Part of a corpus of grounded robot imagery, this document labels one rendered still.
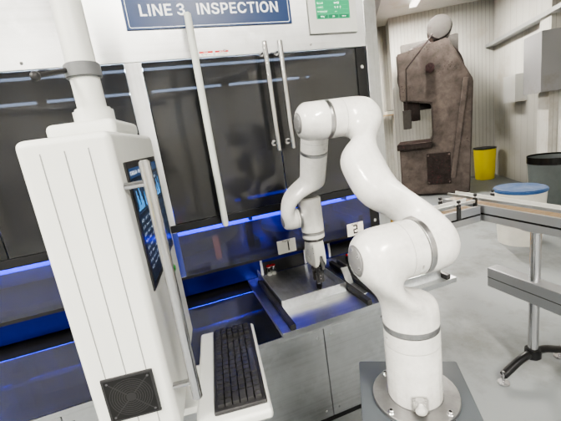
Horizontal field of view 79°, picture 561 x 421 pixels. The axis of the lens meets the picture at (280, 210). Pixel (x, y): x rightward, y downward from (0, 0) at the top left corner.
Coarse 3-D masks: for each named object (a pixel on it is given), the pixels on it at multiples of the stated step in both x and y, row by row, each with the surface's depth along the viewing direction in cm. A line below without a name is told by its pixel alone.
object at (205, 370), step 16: (208, 336) 126; (208, 352) 117; (256, 352) 113; (208, 368) 108; (208, 384) 101; (192, 400) 96; (208, 400) 95; (208, 416) 89; (224, 416) 88; (240, 416) 88; (256, 416) 88; (272, 416) 89
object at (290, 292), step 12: (264, 276) 153; (276, 276) 151; (288, 276) 149; (300, 276) 147; (312, 276) 146; (324, 276) 144; (336, 276) 135; (276, 288) 140; (288, 288) 138; (300, 288) 136; (312, 288) 135; (324, 288) 126; (336, 288) 128; (288, 300) 122; (300, 300) 124; (312, 300) 125
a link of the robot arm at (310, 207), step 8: (304, 200) 122; (312, 200) 121; (320, 200) 124; (304, 208) 122; (312, 208) 122; (320, 208) 124; (304, 216) 122; (312, 216) 122; (320, 216) 124; (304, 224) 123; (312, 224) 123; (320, 224) 124; (304, 232) 126; (312, 232) 124
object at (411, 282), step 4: (336, 260) 152; (340, 264) 150; (344, 264) 146; (348, 268) 143; (352, 272) 140; (432, 272) 127; (436, 272) 128; (440, 272) 128; (416, 276) 125; (420, 276) 126; (424, 276) 126; (428, 276) 127; (432, 276) 128; (436, 276) 128; (440, 276) 129; (408, 280) 124; (412, 280) 125; (416, 280) 125; (420, 280) 126; (424, 280) 127; (428, 280) 127; (432, 280) 128; (404, 284) 124; (408, 284) 124; (412, 284) 125; (416, 284) 126; (420, 284) 126
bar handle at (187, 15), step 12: (192, 24) 115; (192, 36) 115; (192, 48) 116; (192, 60) 117; (204, 96) 119; (204, 108) 120; (204, 120) 121; (216, 156) 125; (216, 168) 125; (216, 180) 126; (216, 192) 127
